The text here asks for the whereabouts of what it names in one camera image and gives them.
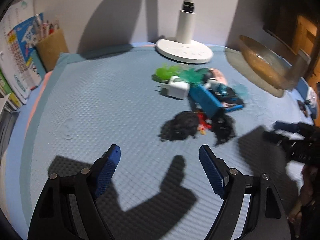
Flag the black-haired red figurine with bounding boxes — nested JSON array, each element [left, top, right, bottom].
[[159, 111, 213, 141]]

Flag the blue power bank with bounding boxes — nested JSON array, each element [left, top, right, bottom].
[[189, 85, 223, 118]]

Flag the black card box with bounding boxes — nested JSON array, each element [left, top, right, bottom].
[[211, 83, 245, 113]]

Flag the pale blue translucent figure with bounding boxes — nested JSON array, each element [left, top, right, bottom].
[[231, 81, 249, 100]]

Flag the dark-headed monkey figurine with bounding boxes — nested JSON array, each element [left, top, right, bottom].
[[201, 68, 221, 89]]

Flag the white charger plug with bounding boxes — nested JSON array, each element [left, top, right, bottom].
[[154, 75, 190, 100]]

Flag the teal translucent plastic figure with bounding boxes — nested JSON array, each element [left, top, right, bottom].
[[178, 68, 208, 87]]

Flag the bright green plastic figure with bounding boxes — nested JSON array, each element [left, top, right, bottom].
[[153, 64, 182, 82]]

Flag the blue textured table mat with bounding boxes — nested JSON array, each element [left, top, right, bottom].
[[1, 46, 312, 239]]

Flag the amber ribbed glass bowl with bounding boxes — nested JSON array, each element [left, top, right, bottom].
[[239, 35, 291, 90]]

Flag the grey metal cylinder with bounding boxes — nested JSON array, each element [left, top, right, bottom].
[[282, 49, 311, 90]]

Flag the pink oval tag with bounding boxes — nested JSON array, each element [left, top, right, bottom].
[[209, 68, 228, 86]]

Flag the round grey-green placemat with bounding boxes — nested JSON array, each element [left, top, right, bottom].
[[224, 47, 285, 98]]

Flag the brown pen holder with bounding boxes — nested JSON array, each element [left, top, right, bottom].
[[36, 29, 69, 72]]

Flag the stack of books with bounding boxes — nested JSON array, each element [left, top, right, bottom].
[[1, 0, 46, 112]]

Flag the white desk lamp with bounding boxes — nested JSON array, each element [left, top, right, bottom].
[[156, 0, 213, 64]]

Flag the pens in holder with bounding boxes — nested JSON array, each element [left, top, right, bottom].
[[33, 14, 60, 42]]

